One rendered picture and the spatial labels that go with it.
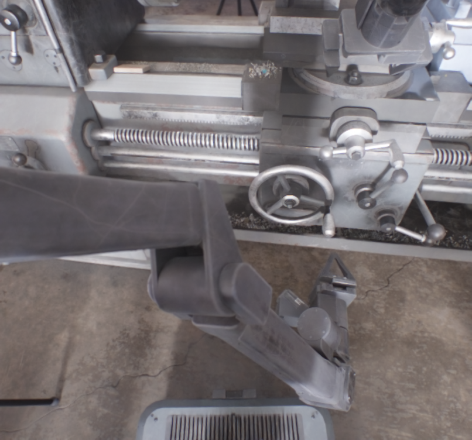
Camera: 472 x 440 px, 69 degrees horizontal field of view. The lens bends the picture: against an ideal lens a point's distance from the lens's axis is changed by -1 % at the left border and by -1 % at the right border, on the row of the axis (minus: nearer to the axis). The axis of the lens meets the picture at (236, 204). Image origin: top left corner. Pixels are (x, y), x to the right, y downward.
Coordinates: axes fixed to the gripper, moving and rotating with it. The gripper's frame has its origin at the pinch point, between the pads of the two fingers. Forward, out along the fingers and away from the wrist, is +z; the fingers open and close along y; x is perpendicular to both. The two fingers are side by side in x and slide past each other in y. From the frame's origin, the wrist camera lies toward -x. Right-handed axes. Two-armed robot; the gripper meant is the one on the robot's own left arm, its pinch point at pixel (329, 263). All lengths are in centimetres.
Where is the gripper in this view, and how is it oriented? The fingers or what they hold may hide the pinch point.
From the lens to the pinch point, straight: 77.3
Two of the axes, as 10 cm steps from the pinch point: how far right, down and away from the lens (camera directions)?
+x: 9.8, 1.8, -0.1
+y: -1.0, 6.4, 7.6
